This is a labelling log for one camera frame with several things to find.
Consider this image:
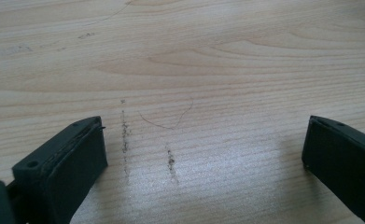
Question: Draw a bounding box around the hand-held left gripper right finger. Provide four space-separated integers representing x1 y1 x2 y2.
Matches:
301 115 365 224

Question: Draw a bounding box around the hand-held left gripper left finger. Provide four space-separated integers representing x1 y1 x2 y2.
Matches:
11 116 109 224

